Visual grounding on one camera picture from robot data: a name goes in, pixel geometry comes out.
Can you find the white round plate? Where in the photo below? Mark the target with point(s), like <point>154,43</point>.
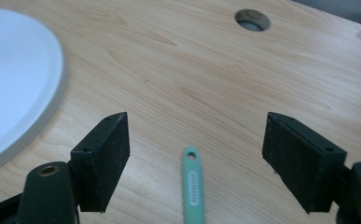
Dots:
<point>13,84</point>

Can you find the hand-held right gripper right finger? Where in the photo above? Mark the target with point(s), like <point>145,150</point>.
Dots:
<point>302,166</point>

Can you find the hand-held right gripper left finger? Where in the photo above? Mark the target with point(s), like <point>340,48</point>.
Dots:
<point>102,161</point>

